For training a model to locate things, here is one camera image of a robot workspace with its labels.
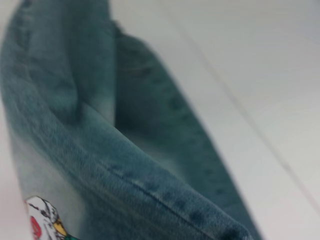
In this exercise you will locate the blue denim shorts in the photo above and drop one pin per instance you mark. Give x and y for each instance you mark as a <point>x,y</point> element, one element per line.
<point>100,150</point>

